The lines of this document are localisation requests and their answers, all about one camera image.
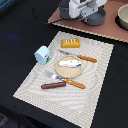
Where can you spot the low grey pot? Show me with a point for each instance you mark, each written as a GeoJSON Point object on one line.
{"type": "Point", "coordinates": [96, 18]}

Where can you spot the white and blue toy fish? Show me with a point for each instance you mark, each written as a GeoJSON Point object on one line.
{"type": "Point", "coordinates": [70, 63]}

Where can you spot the round beige plate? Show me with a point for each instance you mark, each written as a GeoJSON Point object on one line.
{"type": "Point", "coordinates": [68, 72]}

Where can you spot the beige bowl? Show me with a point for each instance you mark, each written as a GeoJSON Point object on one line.
{"type": "Point", "coordinates": [123, 16]}

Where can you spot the brown toy sausage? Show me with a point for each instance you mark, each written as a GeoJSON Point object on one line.
{"type": "Point", "coordinates": [53, 85]}

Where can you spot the yellow toy bread loaf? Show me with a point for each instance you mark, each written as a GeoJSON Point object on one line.
{"type": "Point", "coordinates": [70, 43]}

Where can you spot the tall grey pot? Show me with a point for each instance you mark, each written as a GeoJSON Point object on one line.
{"type": "Point", "coordinates": [66, 8]}

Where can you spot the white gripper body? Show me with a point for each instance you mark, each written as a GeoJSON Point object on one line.
{"type": "Point", "coordinates": [84, 8]}

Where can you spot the knife with wooden handle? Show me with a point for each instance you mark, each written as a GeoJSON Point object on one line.
{"type": "Point", "coordinates": [80, 56]}

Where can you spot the woven beige placemat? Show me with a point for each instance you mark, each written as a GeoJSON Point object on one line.
{"type": "Point", "coordinates": [70, 103]}

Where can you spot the fork with wooden handle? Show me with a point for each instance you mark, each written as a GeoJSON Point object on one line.
{"type": "Point", "coordinates": [71, 82]}

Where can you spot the light blue milk carton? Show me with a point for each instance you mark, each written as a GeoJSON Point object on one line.
{"type": "Point", "coordinates": [42, 55]}

